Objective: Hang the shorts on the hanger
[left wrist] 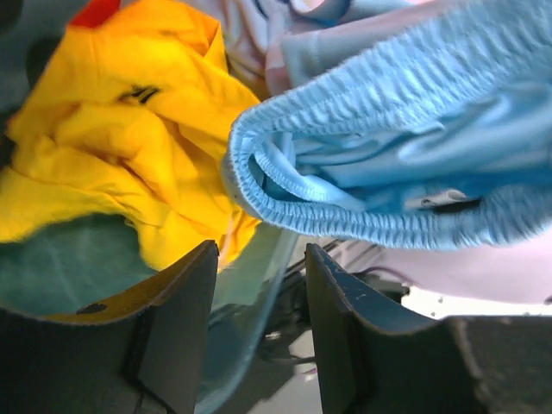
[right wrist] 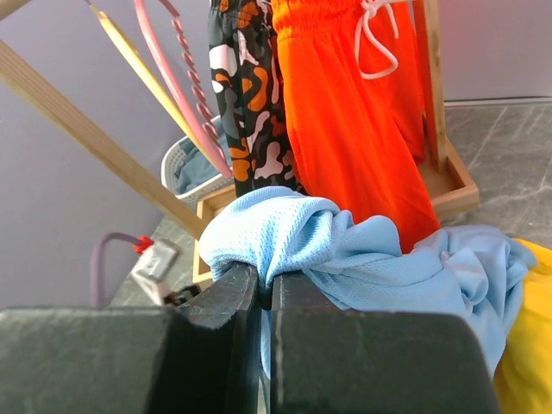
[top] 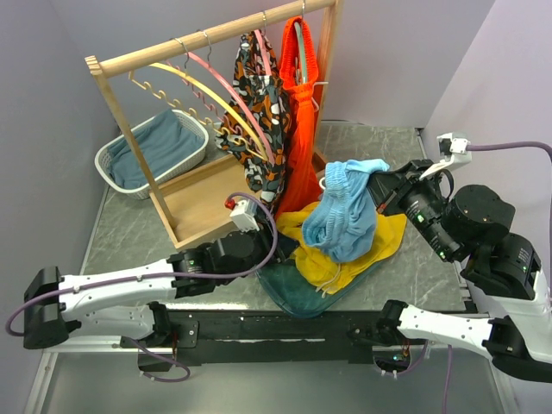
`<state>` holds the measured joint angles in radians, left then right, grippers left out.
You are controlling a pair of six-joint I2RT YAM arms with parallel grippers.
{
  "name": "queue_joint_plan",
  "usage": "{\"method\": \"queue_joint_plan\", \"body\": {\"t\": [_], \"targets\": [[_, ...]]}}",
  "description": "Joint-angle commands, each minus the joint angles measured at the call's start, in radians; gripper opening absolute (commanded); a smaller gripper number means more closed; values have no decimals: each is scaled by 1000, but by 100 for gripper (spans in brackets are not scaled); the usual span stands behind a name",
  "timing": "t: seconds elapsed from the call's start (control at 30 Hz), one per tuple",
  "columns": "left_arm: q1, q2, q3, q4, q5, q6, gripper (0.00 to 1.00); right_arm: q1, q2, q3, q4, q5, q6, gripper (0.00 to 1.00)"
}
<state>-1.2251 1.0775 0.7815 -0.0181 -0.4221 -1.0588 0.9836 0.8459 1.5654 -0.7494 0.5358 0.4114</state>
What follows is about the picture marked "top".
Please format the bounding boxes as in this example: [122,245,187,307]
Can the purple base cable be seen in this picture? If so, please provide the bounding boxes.
[379,338,454,414]
[124,338,191,384]

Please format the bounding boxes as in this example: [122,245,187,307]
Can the grey-blue cloth in basket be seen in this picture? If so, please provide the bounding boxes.
[107,110,206,190]

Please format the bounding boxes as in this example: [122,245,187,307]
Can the light blue shorts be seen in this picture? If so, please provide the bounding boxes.
[302,159,389,263]

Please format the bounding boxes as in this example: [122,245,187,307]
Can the yellow shorts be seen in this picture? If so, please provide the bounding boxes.
[276,202,406,298]

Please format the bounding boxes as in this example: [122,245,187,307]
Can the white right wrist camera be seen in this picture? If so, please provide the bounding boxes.
[420,132,472,180]

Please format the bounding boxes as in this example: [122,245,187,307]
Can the green hanger under orange shorts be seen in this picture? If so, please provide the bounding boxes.
[293,0,309,85]

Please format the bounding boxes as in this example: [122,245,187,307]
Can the pink hanger under patterned shorts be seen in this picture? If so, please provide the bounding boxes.
[254,28,272,77]

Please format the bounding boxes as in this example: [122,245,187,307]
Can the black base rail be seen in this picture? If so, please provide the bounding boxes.
[119,308,428,375]

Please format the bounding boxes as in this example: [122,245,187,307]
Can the orange shorts on hanger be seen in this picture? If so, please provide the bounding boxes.
[276,16,321,216]

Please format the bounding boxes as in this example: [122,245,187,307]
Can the wooden clothes rack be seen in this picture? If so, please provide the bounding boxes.
[85,1,342,250]

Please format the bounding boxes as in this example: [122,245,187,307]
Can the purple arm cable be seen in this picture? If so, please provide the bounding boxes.
[467,141,552,163]
[4,191,279,337]

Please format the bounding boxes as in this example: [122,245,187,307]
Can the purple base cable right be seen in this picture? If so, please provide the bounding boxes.
[379,338,454,414]

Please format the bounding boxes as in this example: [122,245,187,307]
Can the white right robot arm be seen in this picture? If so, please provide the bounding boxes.
[366,160,551,383]

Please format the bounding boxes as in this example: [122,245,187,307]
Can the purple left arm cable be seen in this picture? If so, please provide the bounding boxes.
[4,191,279,337]

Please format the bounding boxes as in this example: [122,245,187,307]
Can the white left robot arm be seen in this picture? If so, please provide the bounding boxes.
[22,229,298,349]

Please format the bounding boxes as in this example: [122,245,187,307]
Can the white plastic basket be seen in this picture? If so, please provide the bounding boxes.
[94,110,209,200]

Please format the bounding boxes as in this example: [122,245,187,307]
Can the patterned shorts on hanger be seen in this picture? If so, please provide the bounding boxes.
[215,31,292,214]

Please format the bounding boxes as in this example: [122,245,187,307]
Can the yellow hanger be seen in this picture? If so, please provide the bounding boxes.
[128,63,270,163]

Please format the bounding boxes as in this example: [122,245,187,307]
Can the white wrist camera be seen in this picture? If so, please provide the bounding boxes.
[420,132,472,180]
[224,198,260,232]

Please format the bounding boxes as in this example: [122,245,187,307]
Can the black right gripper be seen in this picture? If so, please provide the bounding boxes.
[359,156,456,260]

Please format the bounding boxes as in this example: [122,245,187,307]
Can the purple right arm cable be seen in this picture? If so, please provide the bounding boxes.
[467,141,552,163]

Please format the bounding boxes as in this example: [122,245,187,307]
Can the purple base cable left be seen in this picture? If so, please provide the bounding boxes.
[124,338,191,384]

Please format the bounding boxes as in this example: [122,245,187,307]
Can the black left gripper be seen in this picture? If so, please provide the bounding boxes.
[219,218,300,285]

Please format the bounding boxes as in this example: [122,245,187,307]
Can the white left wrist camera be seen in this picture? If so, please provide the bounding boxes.
[224,198,260,232]

